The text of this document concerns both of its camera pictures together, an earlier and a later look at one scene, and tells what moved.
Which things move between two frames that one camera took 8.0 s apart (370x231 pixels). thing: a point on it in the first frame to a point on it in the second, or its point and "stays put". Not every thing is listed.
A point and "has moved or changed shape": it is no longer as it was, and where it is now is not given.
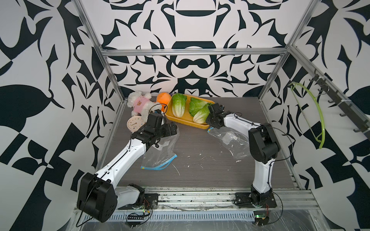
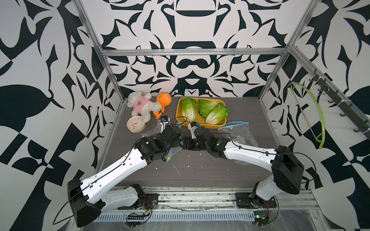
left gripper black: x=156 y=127 to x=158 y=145
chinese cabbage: x=201 y=117 has moved or changed shape
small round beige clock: x=134 y=123 stays put
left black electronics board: x=132 y=224 stays put
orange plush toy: x=163 y=98 stays put
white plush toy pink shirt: x=141 y=104 stays put
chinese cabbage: x=178 y=103 to x=188 y=107
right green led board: x=260 y=218 stays put
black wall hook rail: x=342 y=101 stays put
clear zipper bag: x=160 y=154 has moved or changed shape
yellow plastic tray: x=187 y=118 to x=201 y=121
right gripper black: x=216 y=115 to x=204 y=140
